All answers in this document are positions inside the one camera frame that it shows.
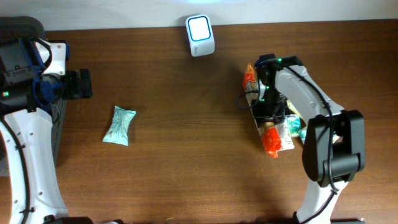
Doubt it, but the grey plastic basket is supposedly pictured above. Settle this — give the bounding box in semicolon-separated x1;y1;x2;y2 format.
1;100;67;177

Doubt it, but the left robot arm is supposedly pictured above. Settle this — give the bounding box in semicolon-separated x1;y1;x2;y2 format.
1;16;93;223

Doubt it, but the light teal snack pouch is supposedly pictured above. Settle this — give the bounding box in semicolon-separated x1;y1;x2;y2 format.
103;106;136;146

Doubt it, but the red spaghetti packet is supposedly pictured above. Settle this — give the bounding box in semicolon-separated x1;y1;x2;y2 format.
243;63;282;158

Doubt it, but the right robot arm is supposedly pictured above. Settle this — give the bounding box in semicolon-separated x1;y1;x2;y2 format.
249;54;365;223

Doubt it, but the small teal tissue pack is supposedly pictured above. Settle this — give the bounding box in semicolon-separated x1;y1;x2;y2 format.
285;114;307;139

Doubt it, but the white cosmetic tube gold cap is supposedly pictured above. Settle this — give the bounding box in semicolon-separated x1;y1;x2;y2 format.
262;119;294;157

